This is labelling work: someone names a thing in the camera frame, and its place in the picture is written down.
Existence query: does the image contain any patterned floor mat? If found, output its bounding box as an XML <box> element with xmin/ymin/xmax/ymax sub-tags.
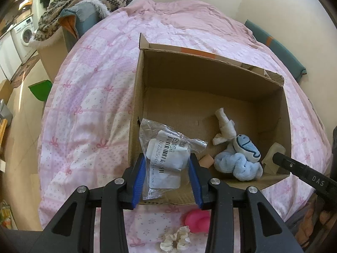
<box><xmin>11</xmin><ymin>55</ymin><xmax>40</xmax><ymax>89</ymax></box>

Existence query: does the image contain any translucent plastic piece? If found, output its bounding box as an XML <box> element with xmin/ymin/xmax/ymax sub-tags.
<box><xmin>261</xmin><ymin>142</ymin><xmax>286</xmax><ymax>175</ymax></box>

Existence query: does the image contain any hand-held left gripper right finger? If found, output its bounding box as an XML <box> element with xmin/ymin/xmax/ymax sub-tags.
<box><xmin>189</xmin><ymin>153</ymin><xmax>303</xmax><ymax>253</ymax></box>

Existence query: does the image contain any person's right hand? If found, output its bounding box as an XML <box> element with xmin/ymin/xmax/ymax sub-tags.
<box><xmin>301</xmin><ymin>207</ymin><xmax>337</xmax><ymax>246</ymax></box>

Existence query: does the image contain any white washing machine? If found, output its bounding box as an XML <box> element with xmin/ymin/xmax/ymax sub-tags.
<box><xmin>12</xmin><ymin>16</ymin><xmax>36</xmax><ymax>61</ymax></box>

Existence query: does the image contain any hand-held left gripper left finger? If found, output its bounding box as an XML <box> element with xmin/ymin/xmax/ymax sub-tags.
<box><xmin>34</xmin><ymin>153</ymin><xmax>146</xmax><ymax>253</ymax></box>

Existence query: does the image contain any clear plastic bag white item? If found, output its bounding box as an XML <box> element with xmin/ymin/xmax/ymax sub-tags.
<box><xmin>138</xmin><ymin>118</ymin><xmax>208</xmax><ymax>201</ymax></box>

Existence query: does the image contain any white kitchen base cabinet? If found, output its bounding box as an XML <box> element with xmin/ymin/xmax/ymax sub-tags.
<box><xmin>0</xmin><ymin>32</ymin><xmax>23</xmax><ymax>81</ymax></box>

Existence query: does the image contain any small tan block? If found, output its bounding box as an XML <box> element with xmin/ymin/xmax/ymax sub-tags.
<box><xmin>199</xmin><ymin>154</ymin><xmax>214</xmax><ymax>168</ymax></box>

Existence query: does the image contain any blue plush toy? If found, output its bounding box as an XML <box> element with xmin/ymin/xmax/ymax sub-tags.
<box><xmin>214</xmin><ymin>134</ymin><xmax>264</xmax><ymax>182</ymax></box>

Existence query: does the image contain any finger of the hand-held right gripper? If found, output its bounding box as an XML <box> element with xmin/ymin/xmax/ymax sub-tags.
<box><xmin>272</xmin><ymin>151</ymin><xmax>310</xmax><ymax>177</ymax></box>

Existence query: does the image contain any cardboard box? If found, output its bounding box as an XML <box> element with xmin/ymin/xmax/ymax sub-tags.
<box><xmin>128</xmin><ymin>33</ymin><xmax>293</xmax><ymax>206</ymax></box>

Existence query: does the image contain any pink rubber toy ball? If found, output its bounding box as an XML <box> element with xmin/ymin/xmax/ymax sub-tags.
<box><xmin>184</xmin><ymin>208</ymin><xmax>211</xmax><ymax>234</ymax></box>

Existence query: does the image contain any pink bow-print bedspread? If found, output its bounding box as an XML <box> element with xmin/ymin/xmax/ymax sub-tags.
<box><xmin>38</xmin><ymin>0</ymin><xmax>332</xmax><ymax>253</ymax></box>

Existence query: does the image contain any green floor item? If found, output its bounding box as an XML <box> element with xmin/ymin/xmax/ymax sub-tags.
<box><xmin>28</xmin><ymin>80</ymin><xmax>53</xmax><ymax>102</ymax></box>

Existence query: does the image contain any white plush toy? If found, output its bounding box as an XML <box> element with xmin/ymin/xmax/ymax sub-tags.
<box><xmin>213</xmin><ymin>108</ymin><xmax>236</xmax><ymax>145</ymax></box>

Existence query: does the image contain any white scrunchie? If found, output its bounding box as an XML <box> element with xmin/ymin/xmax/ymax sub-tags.
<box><xmin>160</xmin><ymin>226</ymin><xmax>191</xmax><ymax>253</ymax></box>

